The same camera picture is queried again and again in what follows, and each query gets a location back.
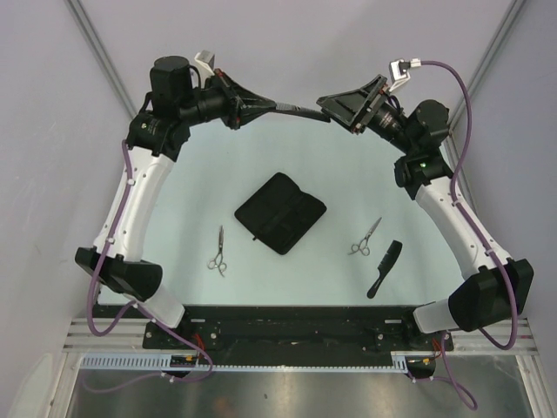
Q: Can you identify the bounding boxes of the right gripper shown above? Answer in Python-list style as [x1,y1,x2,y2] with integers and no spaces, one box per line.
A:
[317,75,416,155]

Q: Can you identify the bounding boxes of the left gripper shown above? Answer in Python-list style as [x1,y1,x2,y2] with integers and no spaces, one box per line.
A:
[178,69,276,131]

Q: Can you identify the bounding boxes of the long black barber comb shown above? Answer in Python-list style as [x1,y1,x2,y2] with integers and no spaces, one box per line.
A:
[274,102,331,123]

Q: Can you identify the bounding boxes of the black zip tool case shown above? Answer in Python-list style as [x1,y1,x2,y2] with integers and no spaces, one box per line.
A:
[234,172,326,255]

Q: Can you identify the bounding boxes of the black handle comb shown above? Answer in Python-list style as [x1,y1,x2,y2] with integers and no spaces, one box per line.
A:
[366,240,403,299]

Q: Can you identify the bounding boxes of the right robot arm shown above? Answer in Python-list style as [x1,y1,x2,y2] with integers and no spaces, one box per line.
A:
[317,76,534,349]

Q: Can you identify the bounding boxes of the right silver scissors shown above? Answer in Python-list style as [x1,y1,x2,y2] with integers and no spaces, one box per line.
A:
[348,217,382,256]

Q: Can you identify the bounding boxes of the silver scissors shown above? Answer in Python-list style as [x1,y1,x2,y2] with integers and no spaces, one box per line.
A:
[207,226,227,277]
[348,217,382,256]

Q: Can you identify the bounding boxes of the left silver scissors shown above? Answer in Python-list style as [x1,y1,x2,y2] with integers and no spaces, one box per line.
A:
[207,226,227,277]

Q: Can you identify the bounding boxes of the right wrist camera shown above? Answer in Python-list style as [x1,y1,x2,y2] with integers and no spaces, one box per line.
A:
[389,59,411,92]

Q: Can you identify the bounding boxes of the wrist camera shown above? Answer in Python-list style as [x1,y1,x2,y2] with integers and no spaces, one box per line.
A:
[389,59,411,92]
[194,50,215,78]

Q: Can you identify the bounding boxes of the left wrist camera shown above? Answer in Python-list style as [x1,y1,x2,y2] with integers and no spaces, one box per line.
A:
[194,50,215,78]

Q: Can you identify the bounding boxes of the right aluminium frame post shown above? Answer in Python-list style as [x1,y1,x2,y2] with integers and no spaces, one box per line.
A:
[447,0,530,130]

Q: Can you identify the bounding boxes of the aluminium frame post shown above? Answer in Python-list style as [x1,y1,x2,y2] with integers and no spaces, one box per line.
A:
[447,0,530,130]
[64,0,138,122]

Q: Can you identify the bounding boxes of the left aluminium frame post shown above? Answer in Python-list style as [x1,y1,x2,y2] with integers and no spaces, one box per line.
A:
[64,0,138,122]

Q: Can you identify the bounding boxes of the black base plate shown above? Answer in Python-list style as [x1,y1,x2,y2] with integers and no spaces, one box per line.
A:
[141,306,453,365]

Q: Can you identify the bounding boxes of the white cable duct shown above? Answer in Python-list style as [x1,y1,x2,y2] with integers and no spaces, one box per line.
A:
[79,353,437,374]

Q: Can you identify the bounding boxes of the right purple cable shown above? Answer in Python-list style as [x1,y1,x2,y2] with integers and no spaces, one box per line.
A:
[417,58,521,415]

